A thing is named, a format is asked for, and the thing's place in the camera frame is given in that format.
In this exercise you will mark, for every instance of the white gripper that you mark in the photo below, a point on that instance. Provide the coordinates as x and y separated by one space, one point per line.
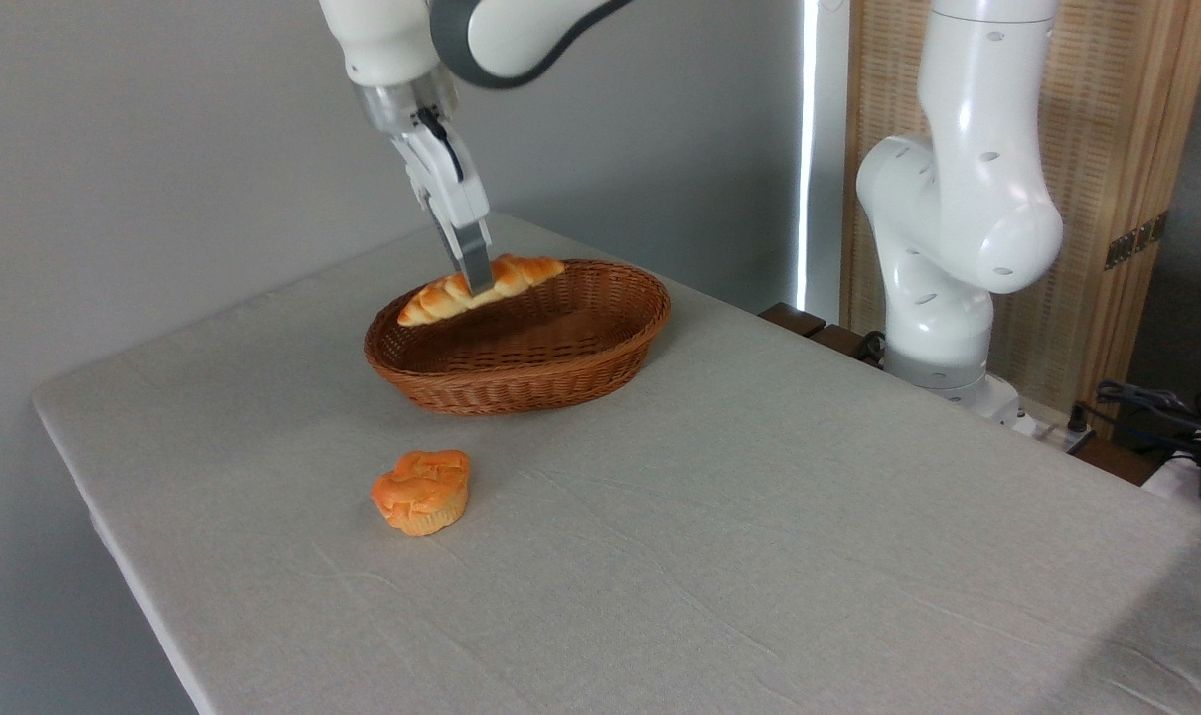
446 174

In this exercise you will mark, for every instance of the golden croissant bread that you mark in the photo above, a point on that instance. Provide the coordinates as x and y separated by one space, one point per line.
521 276

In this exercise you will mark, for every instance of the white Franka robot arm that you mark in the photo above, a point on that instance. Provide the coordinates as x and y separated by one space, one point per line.
958 199

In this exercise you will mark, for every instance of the brown wicker basket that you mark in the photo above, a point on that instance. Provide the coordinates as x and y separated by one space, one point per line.
560 348

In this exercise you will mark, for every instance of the orange muffin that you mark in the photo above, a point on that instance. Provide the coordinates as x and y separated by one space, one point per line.
423 492

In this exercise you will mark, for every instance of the dark brown wooden block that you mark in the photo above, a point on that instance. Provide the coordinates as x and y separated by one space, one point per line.
792 319
843 341

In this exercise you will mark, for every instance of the grey tablecloth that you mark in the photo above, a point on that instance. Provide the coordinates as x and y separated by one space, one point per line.
719 556

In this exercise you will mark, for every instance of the white power strip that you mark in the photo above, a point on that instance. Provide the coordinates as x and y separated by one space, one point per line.
1052 432

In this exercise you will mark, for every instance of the black screen hinge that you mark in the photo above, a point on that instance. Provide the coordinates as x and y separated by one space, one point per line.
1136 240

